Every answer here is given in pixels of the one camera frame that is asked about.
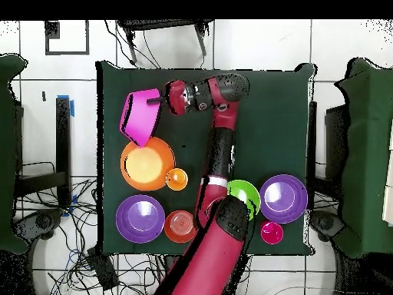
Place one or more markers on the pink bowl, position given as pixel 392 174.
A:
pixel 139 119

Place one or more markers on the large orange bowl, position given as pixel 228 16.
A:
pixel 147 166

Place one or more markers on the orange cup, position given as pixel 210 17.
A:
pixel 177 179

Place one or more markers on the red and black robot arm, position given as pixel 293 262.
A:
pixel 212 261

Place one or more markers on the black metal stand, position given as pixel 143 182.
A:
pixel 159 24

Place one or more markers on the dark green table cloth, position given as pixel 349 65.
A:
pixel 270 123

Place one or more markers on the green bowl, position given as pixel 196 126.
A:
pixel 245 192

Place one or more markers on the purple bowl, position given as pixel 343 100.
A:
pixel 284 198
pixel 140 218

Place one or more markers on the red-orange bowl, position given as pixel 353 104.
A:
pixel 179 226

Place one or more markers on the green cloth covered table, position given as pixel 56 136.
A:
pixel 365 169
pixel 6 153

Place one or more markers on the red cup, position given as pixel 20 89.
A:
pixel 271 232

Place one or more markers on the black power strip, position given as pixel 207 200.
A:
pixel 103 270

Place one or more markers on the black metal table frame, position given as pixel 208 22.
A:
pixel 63 138

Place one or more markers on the black square floor frame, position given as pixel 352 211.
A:
pixel 52 30

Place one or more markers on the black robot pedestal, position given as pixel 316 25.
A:
pixel 235 276

